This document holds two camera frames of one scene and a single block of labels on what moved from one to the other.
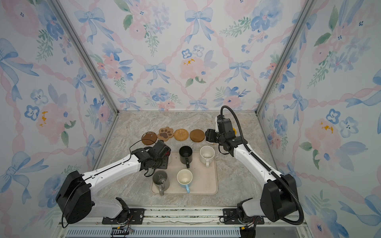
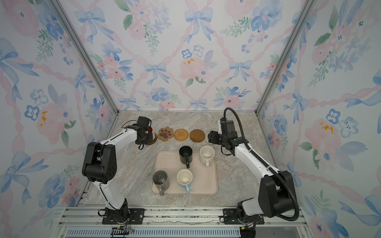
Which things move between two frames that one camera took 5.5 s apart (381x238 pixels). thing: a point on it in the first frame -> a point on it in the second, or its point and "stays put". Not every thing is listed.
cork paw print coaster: x=165 y=133 stays put
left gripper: x=165 y=161 -> x=150 y=140
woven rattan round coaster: x=181 y=135 stays put
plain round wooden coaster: x=197 y=135 stays put
